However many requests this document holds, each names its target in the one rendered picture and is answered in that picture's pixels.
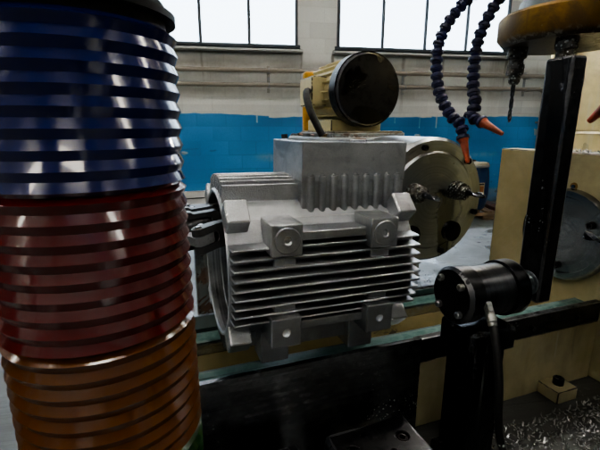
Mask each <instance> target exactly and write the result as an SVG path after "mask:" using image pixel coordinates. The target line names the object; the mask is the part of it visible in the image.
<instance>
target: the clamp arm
mask: <svg viewBox="0 0 600 450"><path fill-rule="evenodd" d="M586 64H587V57H586V56H585V55H575V54H573V55H567V56H562V57H556V58H552V59H548V60H547V62H546V74H545V80H544V87H543V94H542V100H541V107H540V114H539V121H538V127H537V140H536V146H535V153H534V160H533V167H532V173H531V180H530V187H529V200H528V206H527V212H526V220H525V226H524V233H523V240H522V247H521V258H520V265H521V266H522V267H523V269H524V270H525V271H526V272H527V273H528V274H529V275H530V276H529V279H530V282H535V286H534V285H531V286H532V289H533V290H532V298H531V301H532V302H535V303H542V302H547V301H549V298H550V293H551V286H552V281H553V276H554V265H555V258H556V253H557V247H558V241H559V237H560V232H561V224H562V218H563V207H564V202H565V196H566V190H567V184H568V178H569V173H570V167H571V157H572V150H573V145H574V138H575V133H576V128H577V121H578V116H579V105H580V99H581V93H582V88H583V84H584V78H585V70H586Z"/></svg>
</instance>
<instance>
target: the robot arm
mask: <svg viewBox="0 0 600 450"><path fill-rule="evenodd" d="M185 209H186V211H187V214H188V218H187V222H186V224H187V226H188V228H189V233H188V235H187V239H188V241H189V243H190V248H189V250H188V251H191V250H195V253H196V254H197V255H204V254H207V253H209V252H211V251H213V250H215V249H218V248H220V247H223V246H226V245H225V237H224V231H223V225H222V219H221V211H220V207H219V204H218V202H216V203H209V204H186V206H185Z"/></svg>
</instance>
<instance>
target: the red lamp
mask: <svg viewBox="0 0 600 450"><path fill-rule="evenodd" d="M186 186H187V185H186V184H185V183H184V182H182V181H181V182H179V183H178V184H176V185H173V186H170V187H164V188H159V189H155V190H149V191H144V192H137V193H130V194H123V195H114V196H94V197H81V198H62V199H6V198H0V346H1V347H2V348H3V349H4V350H6V351H8V352H10V353H13V354H17V355H21V356H26V357H31V358H38V359H49V360H67V359H78V358H85V357H92V356H98V355H102V354H109V353H113V352H117V351H120V350H123V349H127V348H130V347H133V346H137V345H139V344H142V343H144V342H146V341H148V340H150V339H153V338H156V337H158V336H160V335H161V334H162V333H164V332H166V331H168V330H169V329H171V328H173V327H174V326H175V325H177V324H178V323H180V322H181V321H182V320H183V319H185V318H186V317H187V315H188V314H189V313H190V311H191V310H192V308H193V305H194V297H193V295H192V291H193V284H192V282H191V277H192V271H191V269H190V267H189V265H190V263H191V256H190V254H189V253H188V250H189V248H190V243H189V241H188V233H189V228H188V225H187V224H186V222H187V219H188V213H187V211H186V209H185V206H186V204H187V201H188V200H187V198H186V197H185V195H184V191H185V188H186Z"/></svg>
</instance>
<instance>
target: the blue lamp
mask: <svg viewBox="0 0 600 450"><path fill-rule="evenodd" d="M176 45H177V40H176V39H175V38H174V37H173V36H172V35H170V34H169V33H168V32H166V31H165V30H164V29H161V28H159V27H157V26H155V25H153V24H151V23H148V22H145V21H141V20H138V19H134V18H130V17H128V16H123V15H119V14H116V13H111V12H103V11H98V10H92V9H87V8H80V7H73V6H67V5H58V4H40V3H26V2H0V198H6V199H62V198H81V197H94V196H114V195H123V194H130V193H137V192H144V191H149V190H155V189H159V188H166V187H170V186H173V185H176V184H178V183H179V182H181V181H182V180H183V179H184V178H185V177H186V175H185V173H184V171H183V170H182V166H183V164H184V161H185V160H184V158H183V156H182V155H181V153H180V152H181V150H182V147H183V146H184V145H183V143H182V141H181V139H180V137H179V135H180V133H181V131H182V127H181V125H180V123H179V116H180V114H181V110H180V108H179V106H178V104H177V102H178V101H179V97H180V93H179V91H178V89H177V87H176V86H177V83H178V80H179V75H178V73H177V72H176V70H175V67H176V65H177V62H178V58H177V56H176V55H175V53H174V49H175V46H176Z"/></svg>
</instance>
